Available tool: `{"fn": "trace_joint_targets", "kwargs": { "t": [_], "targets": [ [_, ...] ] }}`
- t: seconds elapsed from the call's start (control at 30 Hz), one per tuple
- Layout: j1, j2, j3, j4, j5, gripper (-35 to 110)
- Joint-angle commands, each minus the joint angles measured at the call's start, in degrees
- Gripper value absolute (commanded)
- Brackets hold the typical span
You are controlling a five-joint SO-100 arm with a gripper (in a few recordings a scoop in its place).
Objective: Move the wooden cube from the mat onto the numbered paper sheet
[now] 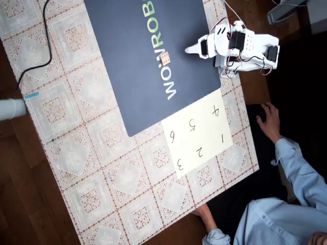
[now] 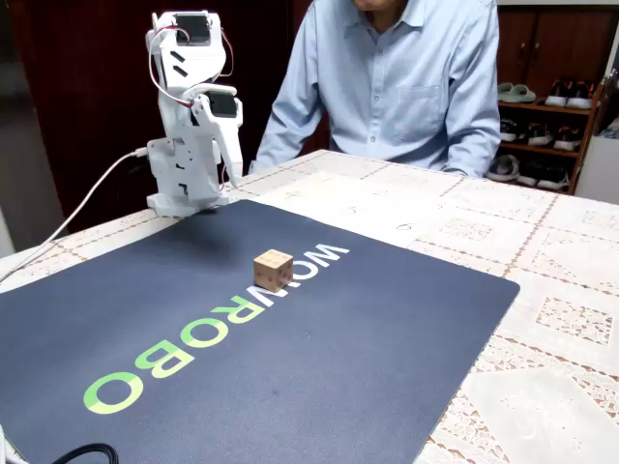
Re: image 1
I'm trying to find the small wooden die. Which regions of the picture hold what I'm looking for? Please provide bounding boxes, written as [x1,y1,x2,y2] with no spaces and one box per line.
[158,52,171,65]

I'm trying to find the white robot arm with base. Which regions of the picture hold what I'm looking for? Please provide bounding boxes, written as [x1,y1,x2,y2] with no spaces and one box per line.
[213,20,281,79]

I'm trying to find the left forearm light blue sleeve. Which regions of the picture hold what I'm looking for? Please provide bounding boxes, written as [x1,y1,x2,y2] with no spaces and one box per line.
[202,228,237,245]

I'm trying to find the right forearm light blue sleeve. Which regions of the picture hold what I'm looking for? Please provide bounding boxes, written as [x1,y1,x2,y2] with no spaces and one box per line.
[270,137,327,207]

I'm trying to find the person's right hand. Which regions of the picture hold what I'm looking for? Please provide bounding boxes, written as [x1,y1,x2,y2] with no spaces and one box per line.
[256,101,284,148]

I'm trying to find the person's left hand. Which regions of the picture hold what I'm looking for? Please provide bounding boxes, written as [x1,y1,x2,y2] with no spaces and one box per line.
[191,205,218,234]

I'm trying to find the dark blue WOWROBO mat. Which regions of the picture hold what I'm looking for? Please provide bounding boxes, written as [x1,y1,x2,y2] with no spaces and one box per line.
[83,0,222,138]

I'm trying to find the grey flat stand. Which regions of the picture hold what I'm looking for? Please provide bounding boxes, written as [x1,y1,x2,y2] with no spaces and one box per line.
[267,0,309,26]

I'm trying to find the cream paper with handwritten numbers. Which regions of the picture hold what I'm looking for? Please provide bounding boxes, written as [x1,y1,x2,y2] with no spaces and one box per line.
[160,90,233,179]

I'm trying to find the light grey box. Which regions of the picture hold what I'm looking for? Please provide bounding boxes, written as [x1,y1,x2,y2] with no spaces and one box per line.
[306,0,327,36]

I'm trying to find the white lace tablecloth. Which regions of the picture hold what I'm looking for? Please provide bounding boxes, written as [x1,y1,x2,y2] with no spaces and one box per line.
[0,0,260,245]

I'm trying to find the person in light blue shirt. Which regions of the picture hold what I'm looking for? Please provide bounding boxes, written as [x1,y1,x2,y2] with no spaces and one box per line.
[232,198,327,245]

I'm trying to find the white cylinder pole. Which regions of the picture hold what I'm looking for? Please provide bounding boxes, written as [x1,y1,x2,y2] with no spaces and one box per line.
[0,99,27,120]

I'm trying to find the white USB cable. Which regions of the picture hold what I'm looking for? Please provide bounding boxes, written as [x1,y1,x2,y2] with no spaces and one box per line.
[223,0,242,22]

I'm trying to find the thin black camera cable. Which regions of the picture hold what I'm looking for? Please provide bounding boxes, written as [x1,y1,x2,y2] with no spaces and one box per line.
[10,0,53,100]

